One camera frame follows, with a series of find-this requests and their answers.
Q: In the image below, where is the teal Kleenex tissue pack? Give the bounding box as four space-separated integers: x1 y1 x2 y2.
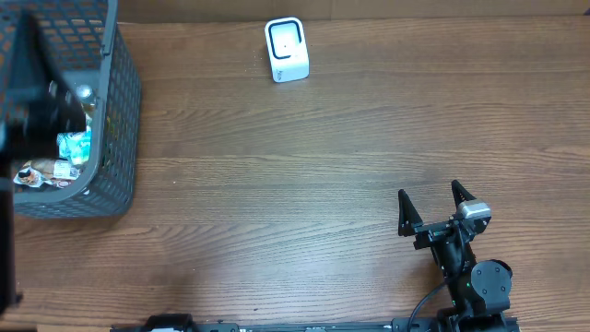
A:
56 131 91 166

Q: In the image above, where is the yellow liquid bottle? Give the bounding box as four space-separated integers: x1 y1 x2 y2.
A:
76 84 97 117

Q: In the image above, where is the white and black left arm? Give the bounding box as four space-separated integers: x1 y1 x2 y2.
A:
1 9 86 311

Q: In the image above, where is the dark grey mesh basket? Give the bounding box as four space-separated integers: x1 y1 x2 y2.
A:
1 1 141 219

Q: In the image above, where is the white barcode scanner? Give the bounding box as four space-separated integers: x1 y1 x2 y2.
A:
265 17 310 83

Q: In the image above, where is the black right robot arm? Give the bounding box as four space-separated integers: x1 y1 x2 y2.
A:
392 180 520 332

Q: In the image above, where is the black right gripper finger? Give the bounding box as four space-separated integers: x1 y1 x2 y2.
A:
398 189 423 237
451 180 476 208

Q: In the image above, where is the brown snack packet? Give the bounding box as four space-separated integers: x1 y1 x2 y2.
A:
13 160 81 189

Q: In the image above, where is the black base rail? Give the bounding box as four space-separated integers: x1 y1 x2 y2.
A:
110 313 522 332

